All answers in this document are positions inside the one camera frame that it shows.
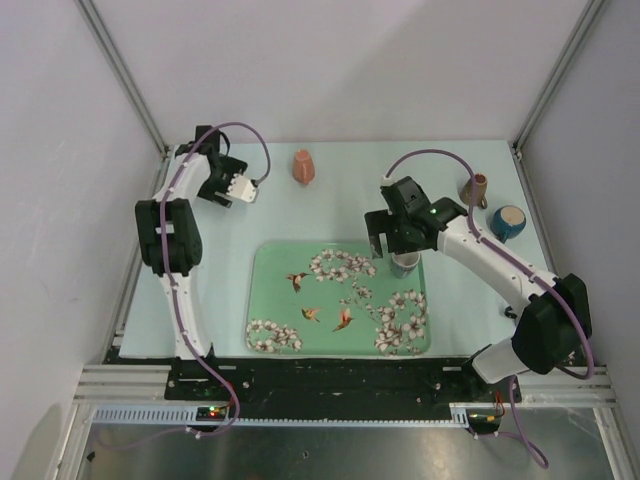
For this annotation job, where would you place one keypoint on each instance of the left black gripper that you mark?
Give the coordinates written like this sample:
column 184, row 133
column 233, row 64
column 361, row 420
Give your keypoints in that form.
column 231, row 166

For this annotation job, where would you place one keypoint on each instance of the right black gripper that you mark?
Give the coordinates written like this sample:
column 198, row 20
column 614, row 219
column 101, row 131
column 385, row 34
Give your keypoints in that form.
column 378, row 222

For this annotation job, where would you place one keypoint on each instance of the small grey-blue cup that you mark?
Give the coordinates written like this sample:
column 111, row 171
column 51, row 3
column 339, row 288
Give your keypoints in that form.
column 402, row 265

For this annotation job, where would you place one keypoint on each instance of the salmon pink ceramic cup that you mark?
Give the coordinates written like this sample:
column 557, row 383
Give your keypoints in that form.
column 303, row 168

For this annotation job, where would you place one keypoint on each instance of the brown ceramic mug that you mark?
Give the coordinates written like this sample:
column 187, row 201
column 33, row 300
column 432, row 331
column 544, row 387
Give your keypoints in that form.
column 474, row 192

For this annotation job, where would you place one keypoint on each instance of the dark blue ceramic mug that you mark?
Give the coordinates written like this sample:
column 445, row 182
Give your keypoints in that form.
column 507, row 222

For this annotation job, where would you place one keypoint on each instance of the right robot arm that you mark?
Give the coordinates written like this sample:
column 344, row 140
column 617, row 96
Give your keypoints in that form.
column 552, row 312

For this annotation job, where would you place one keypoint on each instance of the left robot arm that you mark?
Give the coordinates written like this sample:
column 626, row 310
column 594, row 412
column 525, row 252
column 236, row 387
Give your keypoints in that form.
column 169, row 239

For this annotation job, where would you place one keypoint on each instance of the green floral hummingbird tray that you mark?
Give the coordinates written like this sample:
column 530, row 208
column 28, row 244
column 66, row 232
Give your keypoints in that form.
column 332, row 299

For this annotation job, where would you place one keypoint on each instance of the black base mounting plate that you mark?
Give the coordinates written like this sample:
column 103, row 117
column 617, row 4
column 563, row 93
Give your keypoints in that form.
column 335, row 389

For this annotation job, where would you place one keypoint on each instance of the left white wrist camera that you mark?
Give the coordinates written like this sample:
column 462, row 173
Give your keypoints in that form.
column 242, row 188

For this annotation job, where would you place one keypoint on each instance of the aluminium front rail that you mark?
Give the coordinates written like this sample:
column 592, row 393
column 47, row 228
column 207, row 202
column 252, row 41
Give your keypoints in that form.
column 146, row 384

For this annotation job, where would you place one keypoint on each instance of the left aluminium frame post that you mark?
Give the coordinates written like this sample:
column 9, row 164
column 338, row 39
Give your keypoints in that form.
column 118, row 66

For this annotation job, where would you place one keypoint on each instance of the aluminium frame post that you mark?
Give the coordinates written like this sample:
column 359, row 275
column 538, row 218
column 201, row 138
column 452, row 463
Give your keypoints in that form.
column 118, row 66
column 576, row 42

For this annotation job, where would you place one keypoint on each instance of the white slotted cable duct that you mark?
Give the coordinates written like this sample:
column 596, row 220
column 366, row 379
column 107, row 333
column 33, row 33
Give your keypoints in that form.
column 195, row 415

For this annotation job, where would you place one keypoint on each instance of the right aluminium frame post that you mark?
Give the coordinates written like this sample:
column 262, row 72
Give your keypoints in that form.
column 576, row 42

